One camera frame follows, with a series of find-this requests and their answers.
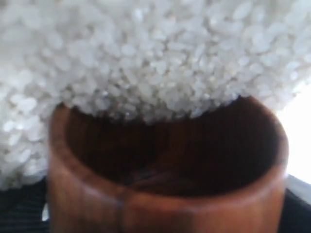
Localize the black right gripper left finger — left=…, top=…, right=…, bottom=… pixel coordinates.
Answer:
left=0, top=179, right=49, bottom=233

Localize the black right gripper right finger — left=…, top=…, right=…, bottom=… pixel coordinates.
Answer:
left=283, top=175, right=311, bottom=233

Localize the cream ceramic rice bowl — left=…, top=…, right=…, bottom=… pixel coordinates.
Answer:
left=0, top=0, right=311, bottom=190

